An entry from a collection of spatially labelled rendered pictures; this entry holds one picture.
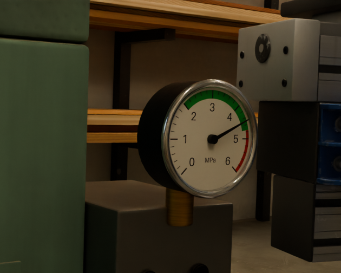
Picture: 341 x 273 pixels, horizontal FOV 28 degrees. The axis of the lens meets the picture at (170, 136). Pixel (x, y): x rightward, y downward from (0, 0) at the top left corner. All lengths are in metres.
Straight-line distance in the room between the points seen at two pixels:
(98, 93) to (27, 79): 2.95
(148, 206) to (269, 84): 0.43
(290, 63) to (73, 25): 0.41
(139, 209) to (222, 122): 0.07
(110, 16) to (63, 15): 2.40
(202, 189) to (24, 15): 0.13
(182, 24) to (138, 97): 0.61
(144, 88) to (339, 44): 2.72
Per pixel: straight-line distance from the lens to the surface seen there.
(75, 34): 0.39
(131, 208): 0.37
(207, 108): 0.36
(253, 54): 0.83
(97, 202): 0.39
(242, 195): 3.94
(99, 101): 3.33
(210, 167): 0.36
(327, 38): 0.78
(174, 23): 2.96
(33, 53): 0.38
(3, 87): 0.37
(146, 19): 2.88
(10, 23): 0.37
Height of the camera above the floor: 0.68
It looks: 3 degrees down
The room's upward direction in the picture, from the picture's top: 2 degrees clockwise
